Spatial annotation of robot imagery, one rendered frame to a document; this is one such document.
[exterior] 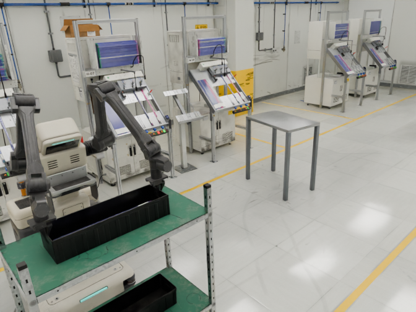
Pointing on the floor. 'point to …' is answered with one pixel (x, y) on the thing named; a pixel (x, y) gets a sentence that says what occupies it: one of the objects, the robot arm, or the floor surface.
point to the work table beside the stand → (292, 123)
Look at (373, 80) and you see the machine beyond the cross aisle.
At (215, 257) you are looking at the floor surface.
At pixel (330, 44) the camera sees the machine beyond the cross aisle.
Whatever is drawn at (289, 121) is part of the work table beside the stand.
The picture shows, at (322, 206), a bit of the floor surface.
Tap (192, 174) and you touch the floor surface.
